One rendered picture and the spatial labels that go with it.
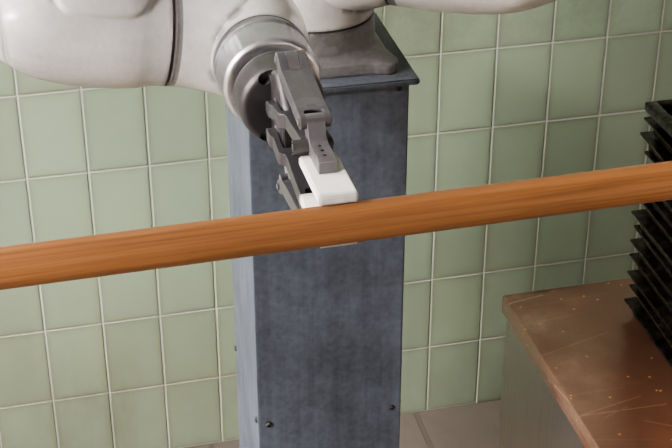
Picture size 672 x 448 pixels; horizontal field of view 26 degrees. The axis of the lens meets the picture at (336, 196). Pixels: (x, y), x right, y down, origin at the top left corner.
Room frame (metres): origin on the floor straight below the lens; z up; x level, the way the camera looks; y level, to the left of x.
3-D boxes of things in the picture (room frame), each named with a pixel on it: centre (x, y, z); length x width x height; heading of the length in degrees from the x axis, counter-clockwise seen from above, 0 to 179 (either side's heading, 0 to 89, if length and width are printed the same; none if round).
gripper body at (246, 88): (1.11, 0.04, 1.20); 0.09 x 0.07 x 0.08; 14
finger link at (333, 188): (0.96, 0.01, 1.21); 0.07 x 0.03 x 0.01; 14
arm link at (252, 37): (1.19, 0.06, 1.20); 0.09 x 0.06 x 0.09; 104
